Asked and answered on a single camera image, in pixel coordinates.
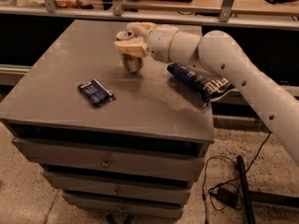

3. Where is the black power adapter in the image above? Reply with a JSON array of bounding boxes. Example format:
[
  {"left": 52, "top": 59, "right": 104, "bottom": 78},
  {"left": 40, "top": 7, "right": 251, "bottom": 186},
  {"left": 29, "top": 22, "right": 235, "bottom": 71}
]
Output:
[{"left": 217, "top": 188, "right": 238, "bottom": 208}]

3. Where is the middle grey drawer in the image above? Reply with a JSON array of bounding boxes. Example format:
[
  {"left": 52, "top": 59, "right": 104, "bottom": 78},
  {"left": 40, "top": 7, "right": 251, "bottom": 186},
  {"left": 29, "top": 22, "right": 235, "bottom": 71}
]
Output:
[{"left": 43, "top": 171, "right": 191, "bottom": 206}]

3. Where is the bottom grey drawer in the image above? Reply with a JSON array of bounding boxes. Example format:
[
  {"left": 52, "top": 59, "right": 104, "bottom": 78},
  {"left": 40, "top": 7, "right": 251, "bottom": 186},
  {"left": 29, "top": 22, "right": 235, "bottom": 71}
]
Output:
[{"left": 63, "top": 192, "right": 183, "bottom": 219}]

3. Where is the blue kettle chips bag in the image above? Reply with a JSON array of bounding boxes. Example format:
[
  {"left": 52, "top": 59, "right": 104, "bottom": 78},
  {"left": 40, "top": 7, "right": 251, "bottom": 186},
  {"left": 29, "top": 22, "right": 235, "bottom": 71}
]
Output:
[{"left": 167, "top": 63, "right": 235, "bottom": 106}]

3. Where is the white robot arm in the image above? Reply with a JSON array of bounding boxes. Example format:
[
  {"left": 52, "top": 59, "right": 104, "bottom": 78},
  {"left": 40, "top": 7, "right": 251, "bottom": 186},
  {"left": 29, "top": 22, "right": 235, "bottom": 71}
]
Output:
[{"left": 115, "top": 22, "right": 299, "bottom": 164}]

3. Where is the black floor bar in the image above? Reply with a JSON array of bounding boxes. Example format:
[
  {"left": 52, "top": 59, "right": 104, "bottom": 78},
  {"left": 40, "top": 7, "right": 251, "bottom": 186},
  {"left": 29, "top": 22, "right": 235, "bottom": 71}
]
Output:
[{"left": 236, "top": 156, "right": 299, "bottom": 224}]

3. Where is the grey metal railing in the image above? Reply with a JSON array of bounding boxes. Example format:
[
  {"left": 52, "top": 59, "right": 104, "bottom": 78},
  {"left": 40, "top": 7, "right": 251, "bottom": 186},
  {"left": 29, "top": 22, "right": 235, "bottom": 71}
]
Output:
[{"left": 0, "top": 0, "right": 299, "bottom": 30}]

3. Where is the top grey drawer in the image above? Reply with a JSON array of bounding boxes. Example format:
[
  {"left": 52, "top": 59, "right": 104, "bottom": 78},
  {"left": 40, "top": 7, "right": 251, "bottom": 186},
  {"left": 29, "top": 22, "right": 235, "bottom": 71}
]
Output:
[{"left": 12, "top": 137, "right": 204, "bottom": 182}]

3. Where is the grey drawer cabinet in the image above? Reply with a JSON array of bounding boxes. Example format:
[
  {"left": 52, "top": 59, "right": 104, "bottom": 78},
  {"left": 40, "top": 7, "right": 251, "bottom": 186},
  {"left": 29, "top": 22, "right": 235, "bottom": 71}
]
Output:
[{"left": 1, "top": 21, "right": 214, "bottom": 209}]

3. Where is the small dark snack packet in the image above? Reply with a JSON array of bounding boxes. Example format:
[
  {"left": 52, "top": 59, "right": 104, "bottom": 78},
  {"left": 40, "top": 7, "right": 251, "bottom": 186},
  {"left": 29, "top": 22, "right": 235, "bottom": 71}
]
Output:
[{"left": 78, "top": 79, "right": 115, "bottom": 107}]

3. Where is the grey drawer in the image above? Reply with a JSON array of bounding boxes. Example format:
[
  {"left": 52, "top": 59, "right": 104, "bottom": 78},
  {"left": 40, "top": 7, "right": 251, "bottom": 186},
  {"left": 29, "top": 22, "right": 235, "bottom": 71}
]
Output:
[
  {"left": 43, "top": 171, "right": 191, "bottom": 206},
  {"left": 63, "top": 192, "right": 183, "bottom": 219},
  {"left": 12, "top": 137, "right": 204, "bottom": 182}
]

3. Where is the black power cable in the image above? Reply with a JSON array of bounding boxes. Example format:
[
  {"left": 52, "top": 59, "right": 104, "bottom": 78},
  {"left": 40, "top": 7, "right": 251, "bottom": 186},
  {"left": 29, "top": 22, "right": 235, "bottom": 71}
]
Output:
[{"left": 201, "top": 131, "right": 272, "bottom": 224}]

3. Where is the orange soda can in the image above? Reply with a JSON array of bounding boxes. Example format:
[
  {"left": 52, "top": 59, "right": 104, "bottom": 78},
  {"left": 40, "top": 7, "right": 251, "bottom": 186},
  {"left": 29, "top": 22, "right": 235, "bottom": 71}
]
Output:
[{"left": 115, "top": 30, "right": 143, "bottom": 73}]

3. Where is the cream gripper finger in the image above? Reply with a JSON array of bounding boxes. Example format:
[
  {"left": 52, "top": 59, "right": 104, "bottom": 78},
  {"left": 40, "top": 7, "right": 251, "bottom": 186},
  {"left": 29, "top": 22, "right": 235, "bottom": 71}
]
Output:
[
  {"left": 115, "top": 37, "right": 150, "bottom": 58},
  {"left": 126, "top": 22, "right": 157, "bottom": 39}
]

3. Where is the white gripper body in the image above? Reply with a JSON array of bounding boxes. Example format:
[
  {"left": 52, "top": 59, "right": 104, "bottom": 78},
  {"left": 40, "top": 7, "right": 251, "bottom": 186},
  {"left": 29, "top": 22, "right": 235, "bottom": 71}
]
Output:
[{"left": 146, "top": 25, "right": 179, "bottom": 63}]

